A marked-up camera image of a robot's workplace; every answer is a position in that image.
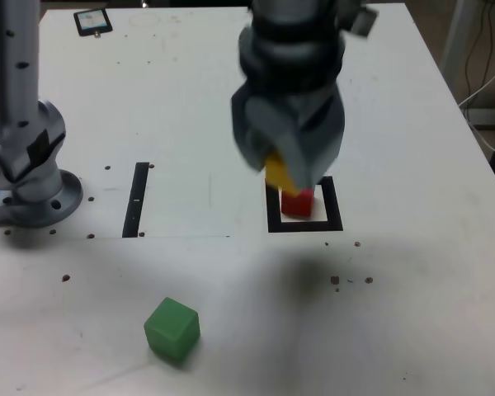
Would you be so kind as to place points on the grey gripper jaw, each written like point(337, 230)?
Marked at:
point(313, 140)
point(241, 132)

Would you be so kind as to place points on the yellow cube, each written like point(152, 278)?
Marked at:
point(277, 171)

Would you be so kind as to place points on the red cube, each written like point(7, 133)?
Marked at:
point(297, 204)

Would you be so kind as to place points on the green cube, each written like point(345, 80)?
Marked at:
point(171, 330)

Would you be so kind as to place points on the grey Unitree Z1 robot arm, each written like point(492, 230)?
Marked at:
point(16, 82)

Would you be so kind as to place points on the black tape square outline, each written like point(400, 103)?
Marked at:
point(272, 214)

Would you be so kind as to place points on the black tape strip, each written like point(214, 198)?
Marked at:
point(134, 214)

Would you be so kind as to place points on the small black framed card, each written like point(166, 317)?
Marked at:
point(92, 21)

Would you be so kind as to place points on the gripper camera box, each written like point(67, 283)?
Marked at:
point(363, 22)

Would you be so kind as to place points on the white post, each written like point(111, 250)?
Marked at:
point(453, 37)

